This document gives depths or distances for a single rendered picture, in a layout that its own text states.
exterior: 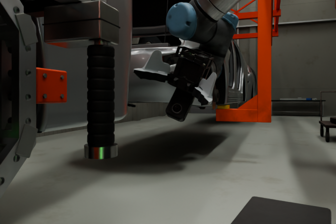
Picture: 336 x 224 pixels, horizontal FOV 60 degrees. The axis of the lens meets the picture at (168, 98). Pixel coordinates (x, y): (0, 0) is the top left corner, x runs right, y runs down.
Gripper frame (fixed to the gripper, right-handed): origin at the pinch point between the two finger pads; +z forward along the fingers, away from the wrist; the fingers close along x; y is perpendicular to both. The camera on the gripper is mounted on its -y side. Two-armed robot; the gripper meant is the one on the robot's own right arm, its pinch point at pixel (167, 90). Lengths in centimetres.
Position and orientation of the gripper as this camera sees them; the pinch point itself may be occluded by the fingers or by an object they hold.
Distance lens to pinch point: 52.0
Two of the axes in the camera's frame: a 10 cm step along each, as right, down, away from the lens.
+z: -3.2, 1.5, -9.3
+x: 8.9, 3.9, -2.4
